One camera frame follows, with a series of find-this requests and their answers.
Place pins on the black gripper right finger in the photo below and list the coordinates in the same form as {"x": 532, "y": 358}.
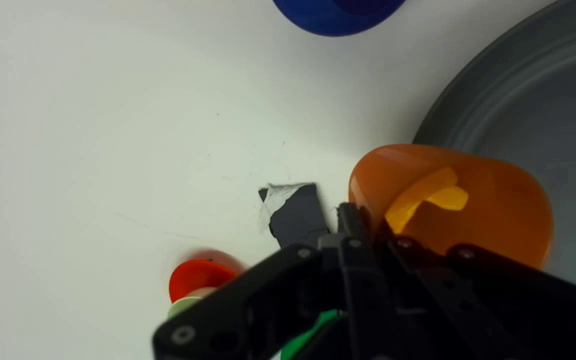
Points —
{"x": 500, "y": 312}

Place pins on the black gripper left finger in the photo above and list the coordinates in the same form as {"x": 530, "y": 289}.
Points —
{"x": 269, "y": 287}

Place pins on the orange plastic cup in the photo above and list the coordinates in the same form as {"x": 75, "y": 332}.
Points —
{"x": 500, "y": 206}

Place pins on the yellow toy fry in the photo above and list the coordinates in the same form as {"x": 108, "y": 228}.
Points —
{"x": 434, "y": 192}

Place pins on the green plastic cup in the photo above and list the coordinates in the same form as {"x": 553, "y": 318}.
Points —
{"x": 308, "y": 336}

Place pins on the gray round plate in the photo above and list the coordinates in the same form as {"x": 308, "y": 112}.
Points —
{"x": 541, "y": 101}

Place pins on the blue plastic cup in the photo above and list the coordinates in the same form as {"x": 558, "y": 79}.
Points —
{"x": 334, "y": 17}

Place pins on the small red saucer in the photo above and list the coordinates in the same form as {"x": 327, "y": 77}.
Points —
{"x": 201, "y": 272}

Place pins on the gray tape piece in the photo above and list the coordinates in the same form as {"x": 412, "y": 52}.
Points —
{"x": 299, "y": 212}

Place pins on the green cream toy food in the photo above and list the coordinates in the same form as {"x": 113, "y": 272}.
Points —
{"x": 184, "y": 305}

